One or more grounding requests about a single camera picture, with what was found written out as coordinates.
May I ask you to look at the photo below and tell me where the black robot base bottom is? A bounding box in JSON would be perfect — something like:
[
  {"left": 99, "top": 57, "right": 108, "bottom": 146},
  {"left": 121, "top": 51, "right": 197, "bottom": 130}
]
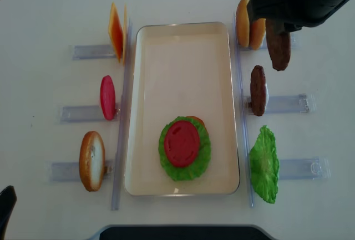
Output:
[{"left": 99, "top": 226, "right": 270, "bottom": 240}]

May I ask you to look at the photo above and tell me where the dark brown meat patty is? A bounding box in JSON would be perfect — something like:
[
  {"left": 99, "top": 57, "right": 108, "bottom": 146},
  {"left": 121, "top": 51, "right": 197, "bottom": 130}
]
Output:
[{"left": 250, "top": 65, "right": 267, "bottom": 116}]

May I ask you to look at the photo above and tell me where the clear lettuce holder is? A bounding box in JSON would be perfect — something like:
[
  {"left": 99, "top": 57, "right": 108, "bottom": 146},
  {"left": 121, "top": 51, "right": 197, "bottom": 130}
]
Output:
[{"left": 279, "top": 157, "right": 331, "bottom": 180}]

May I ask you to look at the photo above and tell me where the standing green lettuce leaf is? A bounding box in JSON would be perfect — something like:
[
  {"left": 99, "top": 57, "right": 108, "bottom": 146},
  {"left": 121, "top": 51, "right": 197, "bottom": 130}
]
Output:
[{"left": 249, "top": 125, "right": 280, "bottom": 204}]

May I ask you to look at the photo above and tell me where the red tomato slice on burger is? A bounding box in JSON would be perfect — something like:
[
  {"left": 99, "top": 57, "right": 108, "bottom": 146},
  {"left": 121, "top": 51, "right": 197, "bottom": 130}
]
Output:
[{"left": 164, "top": 120, "right": 200, "bottom": 167}]

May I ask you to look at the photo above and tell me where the orange cheese slice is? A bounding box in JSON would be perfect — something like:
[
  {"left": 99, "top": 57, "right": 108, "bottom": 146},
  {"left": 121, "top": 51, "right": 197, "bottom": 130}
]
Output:
[{"left": 108, "top": 2, "right": 123, "bottom": 62}]

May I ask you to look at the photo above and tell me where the clear cheese holder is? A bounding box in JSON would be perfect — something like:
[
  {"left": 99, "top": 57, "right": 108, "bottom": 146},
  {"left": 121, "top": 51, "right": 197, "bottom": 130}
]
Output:
[{"left": 72, "top": 44, "right": 116, "bottom": 60}]

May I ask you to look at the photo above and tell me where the green lettuce leaf on burger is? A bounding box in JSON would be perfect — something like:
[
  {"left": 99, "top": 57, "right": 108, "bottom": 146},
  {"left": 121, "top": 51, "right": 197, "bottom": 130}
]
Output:
[{"left": 158, "top": 116, "right": 211, "bottom": 181}]

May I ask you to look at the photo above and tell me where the standing red tomato slice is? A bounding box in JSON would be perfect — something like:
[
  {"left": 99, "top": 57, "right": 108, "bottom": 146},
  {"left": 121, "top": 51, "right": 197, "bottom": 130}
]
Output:
[{"left": 100, "top": 75, "right": 116, "bottom": 121}]

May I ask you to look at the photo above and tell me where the clear tomato holder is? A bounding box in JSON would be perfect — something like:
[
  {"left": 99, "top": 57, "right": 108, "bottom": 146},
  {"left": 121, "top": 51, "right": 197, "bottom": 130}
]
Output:
[{"left": 57, "top": 105, "right": 107, "bottom": 124}]

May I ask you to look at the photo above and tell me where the white crust bread slice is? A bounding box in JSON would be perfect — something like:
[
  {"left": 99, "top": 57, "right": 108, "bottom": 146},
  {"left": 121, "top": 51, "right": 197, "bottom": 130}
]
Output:
[{"left": 79, "top": 131, "right": 105, "bottom": 192}]

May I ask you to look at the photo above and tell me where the clear bread holder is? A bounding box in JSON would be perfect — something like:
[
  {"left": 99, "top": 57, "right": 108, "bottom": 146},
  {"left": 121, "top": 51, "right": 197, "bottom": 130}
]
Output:
[{"left": 49, "top": 160, "right": 114, "bottom": 182}]

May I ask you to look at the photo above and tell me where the golden bun slice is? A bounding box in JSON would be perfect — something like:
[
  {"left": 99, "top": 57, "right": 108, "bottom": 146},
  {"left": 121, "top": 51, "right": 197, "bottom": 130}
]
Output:
[
  {"left": 236, "top": 0, "right": 250, "bottom": 48},
  {"left": 249, "top": 18, "right": 266, "bottom": 50}
]

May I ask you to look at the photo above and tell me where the clear patty holder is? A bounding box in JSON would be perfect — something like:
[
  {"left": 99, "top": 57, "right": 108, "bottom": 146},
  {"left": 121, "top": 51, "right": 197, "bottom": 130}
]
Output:
[{"left": 242, "top": 93, "right": 317, "bottom": 115}]

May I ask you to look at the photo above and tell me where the cream rectangular tray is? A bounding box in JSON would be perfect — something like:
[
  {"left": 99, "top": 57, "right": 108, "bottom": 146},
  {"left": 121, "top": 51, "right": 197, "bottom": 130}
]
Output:
[{"left": 124, "top": 22, "right": 240, "bottom": 196}]

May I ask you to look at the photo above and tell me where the bottom bun slice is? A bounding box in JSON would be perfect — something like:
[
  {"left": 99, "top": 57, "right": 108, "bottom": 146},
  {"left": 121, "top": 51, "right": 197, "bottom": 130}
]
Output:
[{"left": 185, "top": 116, "right": 209, "bottom": 135}]

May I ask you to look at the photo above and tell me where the black object bottom left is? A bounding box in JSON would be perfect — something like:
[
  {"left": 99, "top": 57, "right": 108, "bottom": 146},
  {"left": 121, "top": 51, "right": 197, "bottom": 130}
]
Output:
[{"left": 0, "top": 186, "right": 17, "bottom": 240}]

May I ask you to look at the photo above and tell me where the right clear acrylic rail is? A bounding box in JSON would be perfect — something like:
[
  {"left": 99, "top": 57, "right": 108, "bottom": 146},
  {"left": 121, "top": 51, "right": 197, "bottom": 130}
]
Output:
[{"left": 234, "top": 12, "right": 254, "bottom": 208}]

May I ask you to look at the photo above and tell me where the clear acrylic rail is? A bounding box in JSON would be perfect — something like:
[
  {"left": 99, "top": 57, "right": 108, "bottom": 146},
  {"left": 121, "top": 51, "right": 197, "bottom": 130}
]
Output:
[
  {"left": 111, "top": 19, "right": 133, "bottom": 211},
  {"left": 234, "top": 12, "right": 254, "bottom": 208}
]

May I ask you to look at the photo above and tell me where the left clear acrylic rail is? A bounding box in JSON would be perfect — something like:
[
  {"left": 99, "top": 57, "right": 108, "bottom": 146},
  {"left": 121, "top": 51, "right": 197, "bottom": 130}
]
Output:
[{"left": 111, "top": 19, "right": 133, "bottom": 211}]

